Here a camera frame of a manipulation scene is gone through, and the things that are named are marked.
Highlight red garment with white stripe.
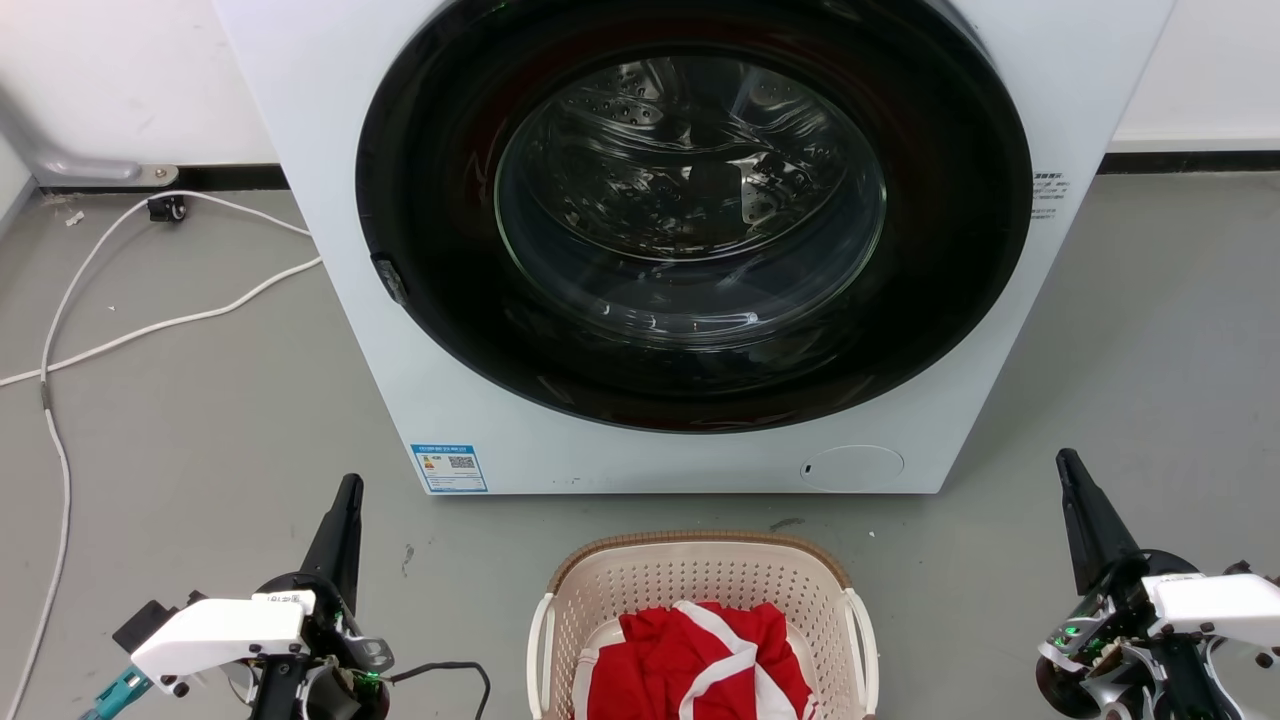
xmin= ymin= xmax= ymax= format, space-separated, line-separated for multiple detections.
xmin=586 ymin=600 xmax=819 ymax=720

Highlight round white filter cover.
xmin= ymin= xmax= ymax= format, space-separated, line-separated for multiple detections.
xmin=800 ymin=445 xmax=906 ymax=492

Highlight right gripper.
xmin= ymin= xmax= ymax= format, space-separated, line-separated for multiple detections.
xmin=1035 ymin=448 xmax=1246 ymax=720

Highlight small printed warning label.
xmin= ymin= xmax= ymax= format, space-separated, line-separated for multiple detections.
xmin=1030 ymin=170 xmax=1071 ymax=221

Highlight long white floor cable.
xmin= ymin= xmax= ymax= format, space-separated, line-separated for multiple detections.
xmin=0 ymin=190 xmax=313 ymax=720

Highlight white front-load washing machine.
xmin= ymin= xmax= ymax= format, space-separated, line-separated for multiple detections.
xmin=212 ymin=0 xmax=1177 ymax=497

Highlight blue energy label sticker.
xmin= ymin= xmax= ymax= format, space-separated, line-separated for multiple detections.
xmin=410 ymin=444 xmax=489 ymax=494

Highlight round black washer door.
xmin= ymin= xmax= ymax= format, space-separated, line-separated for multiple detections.
xmin=355 ymin=0 xmax=1034 ymax=435

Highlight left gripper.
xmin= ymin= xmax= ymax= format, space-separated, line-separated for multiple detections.
xmin=245 ymin=474 xmax=395 ymax=720

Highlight beige plastic laundry basket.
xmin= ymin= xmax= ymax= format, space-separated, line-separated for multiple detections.
xmin=526 ymin=531 xmax=881 ymax=720

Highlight white power cable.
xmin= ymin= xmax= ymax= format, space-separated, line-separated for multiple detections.
xmin=0 ymin=256 xmax=324 ymax=389

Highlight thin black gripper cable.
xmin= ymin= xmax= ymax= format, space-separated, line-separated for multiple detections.
xmin=386 ymin=660 xmax=492 ymax=720

